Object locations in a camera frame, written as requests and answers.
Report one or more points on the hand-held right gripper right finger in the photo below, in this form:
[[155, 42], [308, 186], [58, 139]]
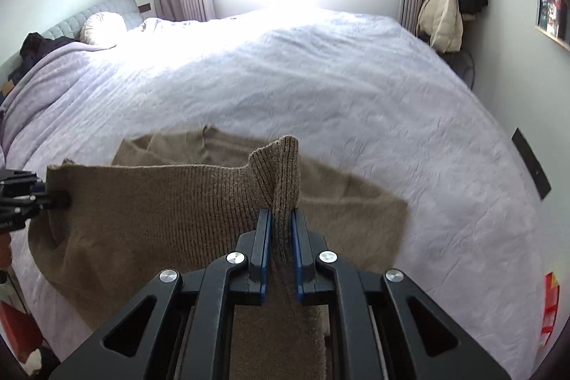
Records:
[[297, 237]]

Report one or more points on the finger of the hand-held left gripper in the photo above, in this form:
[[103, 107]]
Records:
[[22, 197]]

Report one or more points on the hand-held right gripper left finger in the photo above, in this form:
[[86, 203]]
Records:
[[266, 237]]

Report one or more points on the brown knit sweater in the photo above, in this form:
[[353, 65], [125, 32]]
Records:
[[156, 206]]

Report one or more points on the red bag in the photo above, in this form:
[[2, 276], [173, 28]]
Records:
[[18, 331]]

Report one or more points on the bed with lilac quilt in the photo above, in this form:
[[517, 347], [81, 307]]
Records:
[[334, 95]]

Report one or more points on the dark clothing pile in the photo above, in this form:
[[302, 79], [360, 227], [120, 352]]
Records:
[[38, 50]]

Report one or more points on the grey padded headboard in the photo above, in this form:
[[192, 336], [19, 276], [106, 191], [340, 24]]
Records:
[[71, 21]]

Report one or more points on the white pillow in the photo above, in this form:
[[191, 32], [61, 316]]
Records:
[[104, 28]]

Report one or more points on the red and yellow box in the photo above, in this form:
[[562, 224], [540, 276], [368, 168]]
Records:
[[550, 308]]

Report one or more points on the cream puffer jacket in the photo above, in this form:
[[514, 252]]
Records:
[[441, 15]]

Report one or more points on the dark bedside wall panel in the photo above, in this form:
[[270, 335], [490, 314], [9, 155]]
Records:
[[146, 8]]

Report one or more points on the dark wall plate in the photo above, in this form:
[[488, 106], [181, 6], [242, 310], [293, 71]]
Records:
[[532, 164]]

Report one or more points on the wall poster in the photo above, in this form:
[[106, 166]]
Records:
[[552, 6]]

